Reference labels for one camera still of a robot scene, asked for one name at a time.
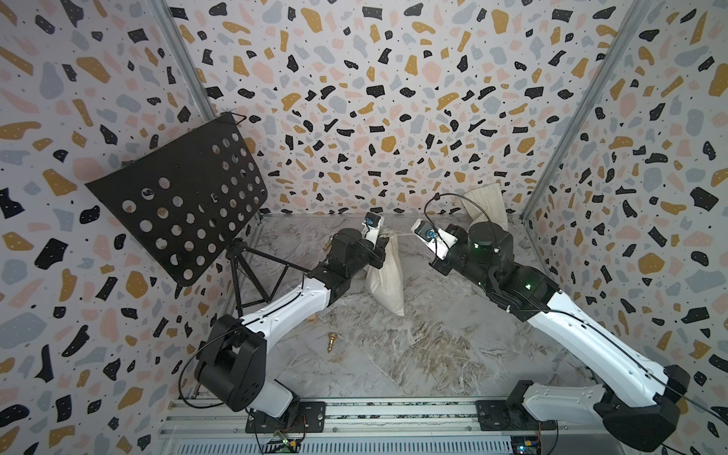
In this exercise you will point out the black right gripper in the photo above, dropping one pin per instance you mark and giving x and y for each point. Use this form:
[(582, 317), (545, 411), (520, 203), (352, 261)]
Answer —
[(443, 266)]

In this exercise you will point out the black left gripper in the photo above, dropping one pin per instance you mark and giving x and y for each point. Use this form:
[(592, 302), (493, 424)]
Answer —
[(375, 254)]

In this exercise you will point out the cream soil bag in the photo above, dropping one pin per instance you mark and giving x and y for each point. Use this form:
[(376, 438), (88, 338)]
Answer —
[(386, 284)]

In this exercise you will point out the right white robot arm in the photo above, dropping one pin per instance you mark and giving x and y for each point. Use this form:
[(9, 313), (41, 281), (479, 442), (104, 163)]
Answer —
[(636, 399)]

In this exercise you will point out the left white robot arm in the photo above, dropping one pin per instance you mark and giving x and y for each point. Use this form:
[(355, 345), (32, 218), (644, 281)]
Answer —
[(232, 365)]

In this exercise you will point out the closed cream cloth bag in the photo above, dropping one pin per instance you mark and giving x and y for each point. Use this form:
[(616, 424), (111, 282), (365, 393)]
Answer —
[(490, 199)]

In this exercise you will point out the gold chess piece near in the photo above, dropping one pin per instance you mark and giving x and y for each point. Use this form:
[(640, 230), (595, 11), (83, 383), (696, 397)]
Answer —
[(331, 341)]

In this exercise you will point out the black perforated music stand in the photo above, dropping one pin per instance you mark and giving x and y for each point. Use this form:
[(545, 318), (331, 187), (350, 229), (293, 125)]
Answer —
[(188, 202)]

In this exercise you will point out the green circuit board left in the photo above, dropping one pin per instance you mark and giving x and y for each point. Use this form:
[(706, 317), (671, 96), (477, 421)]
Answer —
[(285, 445)]

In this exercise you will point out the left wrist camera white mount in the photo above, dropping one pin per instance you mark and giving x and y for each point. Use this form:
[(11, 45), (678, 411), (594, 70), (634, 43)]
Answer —
[(371, 226)]

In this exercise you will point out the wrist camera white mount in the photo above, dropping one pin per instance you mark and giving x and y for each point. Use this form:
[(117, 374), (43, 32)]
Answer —
[(437, 240), (371, 226)]

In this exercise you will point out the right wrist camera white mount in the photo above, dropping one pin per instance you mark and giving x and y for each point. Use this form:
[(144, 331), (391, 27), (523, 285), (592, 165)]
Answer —
[(437, 240)]

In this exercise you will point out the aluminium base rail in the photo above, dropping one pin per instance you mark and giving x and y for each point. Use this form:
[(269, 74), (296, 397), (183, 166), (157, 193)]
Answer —
[(422, 425)]

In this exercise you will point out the aluminium corner post left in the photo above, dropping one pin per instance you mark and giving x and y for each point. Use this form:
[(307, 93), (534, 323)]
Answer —
[(160, 10)]

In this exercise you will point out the aluminium corner post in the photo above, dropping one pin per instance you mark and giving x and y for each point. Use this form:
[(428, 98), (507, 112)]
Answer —
[(635, 15), (160, 10)]

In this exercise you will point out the aluminium corner post right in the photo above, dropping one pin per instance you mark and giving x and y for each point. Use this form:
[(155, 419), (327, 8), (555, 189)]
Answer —
[(635, 15)]

